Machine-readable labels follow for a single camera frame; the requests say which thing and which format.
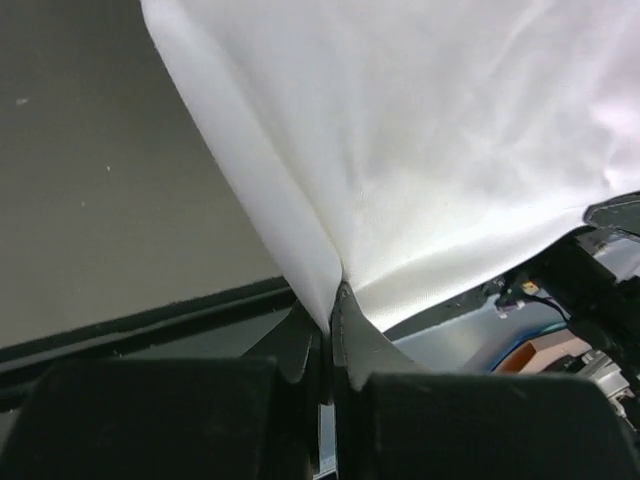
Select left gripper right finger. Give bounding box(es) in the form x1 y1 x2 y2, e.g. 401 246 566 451
330 284 635 479

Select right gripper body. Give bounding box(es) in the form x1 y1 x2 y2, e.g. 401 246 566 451
479 189 640 386

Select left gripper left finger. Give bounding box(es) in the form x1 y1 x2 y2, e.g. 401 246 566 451
4 304 321 479

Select white flower print t-shirt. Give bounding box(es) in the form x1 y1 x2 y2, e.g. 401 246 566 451
142 1 639 330

